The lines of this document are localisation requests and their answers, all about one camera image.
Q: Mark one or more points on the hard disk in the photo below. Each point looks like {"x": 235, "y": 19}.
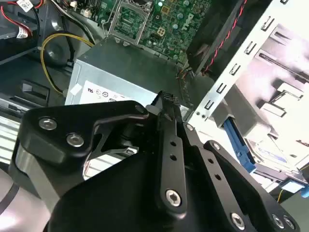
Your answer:
{"x": 237, "y": 145}

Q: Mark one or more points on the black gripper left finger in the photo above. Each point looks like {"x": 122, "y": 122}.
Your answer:
{"x": 58, "y": 116}

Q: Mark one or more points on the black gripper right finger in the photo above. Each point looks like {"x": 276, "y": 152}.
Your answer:
{"x": 241, "y": 188}

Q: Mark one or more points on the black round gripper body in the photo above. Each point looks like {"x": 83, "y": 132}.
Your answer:
{"x": 116, "y": 193}

